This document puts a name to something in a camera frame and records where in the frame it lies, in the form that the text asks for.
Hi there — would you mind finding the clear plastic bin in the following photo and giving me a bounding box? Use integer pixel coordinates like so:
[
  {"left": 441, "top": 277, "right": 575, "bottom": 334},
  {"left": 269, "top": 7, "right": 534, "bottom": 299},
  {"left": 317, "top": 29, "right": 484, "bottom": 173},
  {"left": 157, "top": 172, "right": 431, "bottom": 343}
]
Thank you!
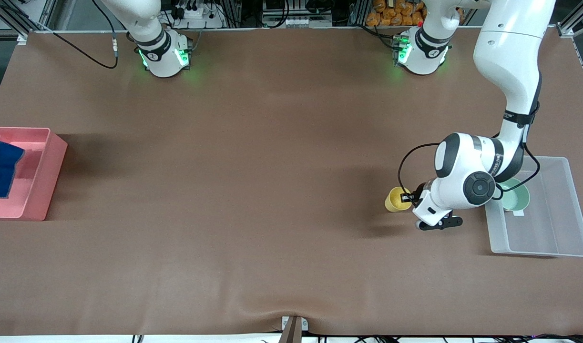
[{"left": 482, "top": 155, "right": 583, "bottom": 258}]

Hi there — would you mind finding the blue microfibre cloth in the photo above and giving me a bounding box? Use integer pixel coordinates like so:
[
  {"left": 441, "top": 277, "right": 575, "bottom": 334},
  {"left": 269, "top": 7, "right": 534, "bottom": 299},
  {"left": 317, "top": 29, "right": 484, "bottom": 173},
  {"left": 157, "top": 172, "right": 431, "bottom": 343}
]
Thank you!
[{"left": 0, "top": 140, "right": 25, "bottom": 199}]

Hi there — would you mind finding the yellow cup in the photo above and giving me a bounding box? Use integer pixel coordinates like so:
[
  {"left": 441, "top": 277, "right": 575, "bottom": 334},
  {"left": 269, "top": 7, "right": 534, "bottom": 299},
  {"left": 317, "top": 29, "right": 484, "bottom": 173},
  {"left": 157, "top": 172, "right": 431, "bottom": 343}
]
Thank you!
[{"left": 385, "top": 187, "right": 413, "bottom": 213}]

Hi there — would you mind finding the brown table cover mat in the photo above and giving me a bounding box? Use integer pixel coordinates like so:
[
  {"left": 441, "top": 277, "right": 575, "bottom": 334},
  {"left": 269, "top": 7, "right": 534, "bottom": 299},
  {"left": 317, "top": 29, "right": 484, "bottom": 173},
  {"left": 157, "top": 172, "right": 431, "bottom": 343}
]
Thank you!
[{"left": 0, "top": 26, "right": 583, "bottom": 337}]

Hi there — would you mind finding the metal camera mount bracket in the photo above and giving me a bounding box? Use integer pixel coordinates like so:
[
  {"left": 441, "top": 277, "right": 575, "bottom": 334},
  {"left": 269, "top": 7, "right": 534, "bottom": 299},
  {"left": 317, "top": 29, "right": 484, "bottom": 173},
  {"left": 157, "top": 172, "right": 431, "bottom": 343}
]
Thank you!
[{"left": 278, "top": 315, "right": 309, "bottom": 343}]

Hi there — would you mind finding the white power strip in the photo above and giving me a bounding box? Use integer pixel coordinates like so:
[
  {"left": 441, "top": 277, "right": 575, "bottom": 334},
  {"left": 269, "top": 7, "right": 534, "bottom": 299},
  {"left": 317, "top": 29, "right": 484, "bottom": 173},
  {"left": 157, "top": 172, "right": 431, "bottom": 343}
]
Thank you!
[{"left": 170, "top": 0, "right": 226, "bottom": 29}]

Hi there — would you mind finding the aluminium frame post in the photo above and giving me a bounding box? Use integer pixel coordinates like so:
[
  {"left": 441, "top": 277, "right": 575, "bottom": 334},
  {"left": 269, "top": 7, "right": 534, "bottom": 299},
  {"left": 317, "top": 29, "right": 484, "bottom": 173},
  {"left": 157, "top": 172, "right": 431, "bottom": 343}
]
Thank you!
[
  {"left": 0, "top": 0, "right": 58, "bottom": 44},
  {"left": 556, "top": 0, "right": 583, "bottom": 39}
]

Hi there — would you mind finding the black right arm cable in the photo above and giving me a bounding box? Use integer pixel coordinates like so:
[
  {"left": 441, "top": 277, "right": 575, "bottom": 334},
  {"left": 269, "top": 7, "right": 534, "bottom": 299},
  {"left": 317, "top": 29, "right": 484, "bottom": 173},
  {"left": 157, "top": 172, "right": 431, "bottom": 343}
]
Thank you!
[{"left": 31, "top": 0, "right": 119, "bottom": 70}]

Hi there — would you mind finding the pink plastic bin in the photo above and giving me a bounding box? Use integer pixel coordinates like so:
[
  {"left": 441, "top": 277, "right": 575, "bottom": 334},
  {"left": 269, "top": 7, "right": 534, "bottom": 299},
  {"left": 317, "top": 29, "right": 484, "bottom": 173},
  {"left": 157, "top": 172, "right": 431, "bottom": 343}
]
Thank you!
[{"left": 0, "top": 126, "right": 68, "bottom": 222}]

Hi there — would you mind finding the pale green bowl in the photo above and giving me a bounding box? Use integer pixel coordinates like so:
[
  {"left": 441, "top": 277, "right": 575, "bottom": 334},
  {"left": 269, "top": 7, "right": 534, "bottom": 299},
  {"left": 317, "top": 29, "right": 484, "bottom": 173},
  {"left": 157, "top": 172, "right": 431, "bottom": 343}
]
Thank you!
[{"left": 499, "top": 177, "right": 531, "bottom": 212}]

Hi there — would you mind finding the orange packaged goods pile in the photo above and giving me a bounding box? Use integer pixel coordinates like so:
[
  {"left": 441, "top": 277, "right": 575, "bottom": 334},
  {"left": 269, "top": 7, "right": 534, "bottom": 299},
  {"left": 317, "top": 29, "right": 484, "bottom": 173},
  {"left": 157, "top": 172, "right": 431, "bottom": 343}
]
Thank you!
[{"left": 366, "top": 0, "right": 426, "bottom": 27}]

